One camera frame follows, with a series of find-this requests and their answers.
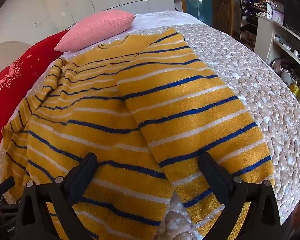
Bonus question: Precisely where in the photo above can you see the pink pillow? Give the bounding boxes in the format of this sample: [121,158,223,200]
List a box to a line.
[54,9,136,52]

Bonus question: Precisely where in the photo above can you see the pink box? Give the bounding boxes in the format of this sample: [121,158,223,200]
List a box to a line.
[272,9,286,26]

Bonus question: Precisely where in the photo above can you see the beige rounded headboard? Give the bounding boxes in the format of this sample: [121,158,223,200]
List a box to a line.
[0,40,33,81]

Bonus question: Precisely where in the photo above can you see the yellow striped sweater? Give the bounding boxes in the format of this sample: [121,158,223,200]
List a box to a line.
[1,27,276,240]

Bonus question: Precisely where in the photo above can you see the black television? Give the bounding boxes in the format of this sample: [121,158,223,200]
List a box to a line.
[283,0,300,48]

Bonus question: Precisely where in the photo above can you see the white shelf unit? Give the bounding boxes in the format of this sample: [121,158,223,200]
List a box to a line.
[253,13,300,101]

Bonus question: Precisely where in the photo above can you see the yellow bottle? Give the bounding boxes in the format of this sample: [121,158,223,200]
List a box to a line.
[288,81,300,100]

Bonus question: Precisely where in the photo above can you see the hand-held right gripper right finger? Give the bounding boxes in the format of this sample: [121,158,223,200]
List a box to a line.
[198,152,282,240]

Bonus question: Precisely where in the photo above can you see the wooden door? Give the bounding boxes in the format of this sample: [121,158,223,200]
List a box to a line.
[210,0,234,36]

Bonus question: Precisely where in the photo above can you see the red embroidered pillow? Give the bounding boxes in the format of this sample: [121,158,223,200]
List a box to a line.
[0,30,71,159]

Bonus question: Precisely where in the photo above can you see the beige spotted blanket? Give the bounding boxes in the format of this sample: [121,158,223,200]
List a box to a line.
[0,24,300,240]

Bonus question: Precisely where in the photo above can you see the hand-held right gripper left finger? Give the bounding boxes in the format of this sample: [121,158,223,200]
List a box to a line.
[15,152,98,240]

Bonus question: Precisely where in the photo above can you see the clothes rack with clothes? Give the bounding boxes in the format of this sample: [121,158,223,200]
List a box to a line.
[239,0,273,52]

